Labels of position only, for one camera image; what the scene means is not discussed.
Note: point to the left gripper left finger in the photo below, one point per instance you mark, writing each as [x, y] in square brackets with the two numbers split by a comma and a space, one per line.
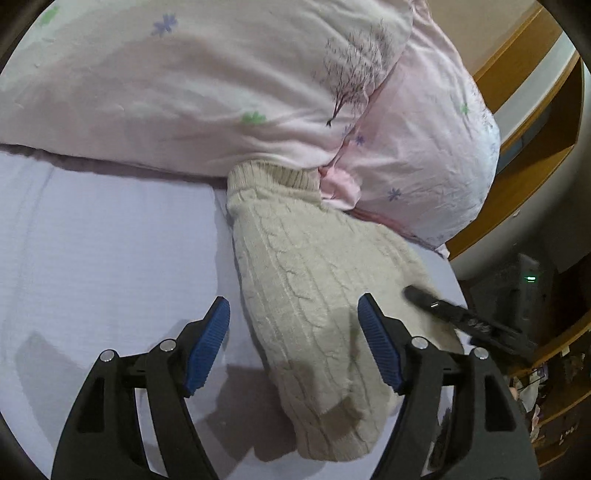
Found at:
[101, 438]

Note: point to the black device green light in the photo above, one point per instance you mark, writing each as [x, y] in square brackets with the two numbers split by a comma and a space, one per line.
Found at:
[511, 293]

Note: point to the pink floral pillow left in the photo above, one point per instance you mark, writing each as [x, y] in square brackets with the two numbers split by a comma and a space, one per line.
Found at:
[196, 87]

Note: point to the pink floral pillow right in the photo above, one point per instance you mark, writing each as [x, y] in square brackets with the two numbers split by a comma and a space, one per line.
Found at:
[422, 158]

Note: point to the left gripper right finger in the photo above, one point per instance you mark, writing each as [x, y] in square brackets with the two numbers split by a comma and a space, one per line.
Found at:
[458, 419]

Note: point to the pink floral pillow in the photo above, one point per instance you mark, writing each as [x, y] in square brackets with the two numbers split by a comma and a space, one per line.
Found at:
[422, 158]
[196, 87]

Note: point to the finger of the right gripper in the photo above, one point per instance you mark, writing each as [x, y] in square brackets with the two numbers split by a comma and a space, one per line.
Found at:
[487, 332]

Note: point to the beige cable knit sweater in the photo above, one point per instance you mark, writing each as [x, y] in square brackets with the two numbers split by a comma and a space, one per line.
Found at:
[302, 268]

